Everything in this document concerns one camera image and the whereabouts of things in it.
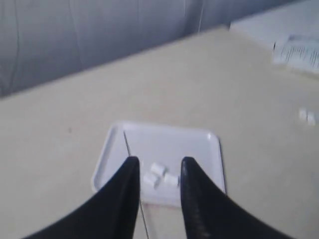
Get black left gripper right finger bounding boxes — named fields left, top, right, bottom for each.
left=180, top=157, right=289, bottom=239

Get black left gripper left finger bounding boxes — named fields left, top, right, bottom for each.
left=28, top=156, right=140, bottom=239

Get white marshmallow piece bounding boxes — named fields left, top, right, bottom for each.
left=150, top=162, right=166, bottom=177
left=143, top=172, right=160, bottom=189

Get white marshmallow piece lowest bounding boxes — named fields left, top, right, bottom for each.
left=164, top=173, right=179, bottom=187

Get thin metal skewer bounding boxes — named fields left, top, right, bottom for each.
left=123, top=130, right=150, bottom=239

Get small white bits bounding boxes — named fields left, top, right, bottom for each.
left=298, top=108, right=316, bottom=125

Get white rectangular plastic tray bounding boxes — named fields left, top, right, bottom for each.
left=91, top=121, right=226, bottom=207

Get grey wrinkled backdrop curtain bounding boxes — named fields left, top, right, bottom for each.
left=0, top=0, right=319, bottom=98

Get printed paper sheet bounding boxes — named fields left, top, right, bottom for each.
left=272, top=35, right=319, bottom=74

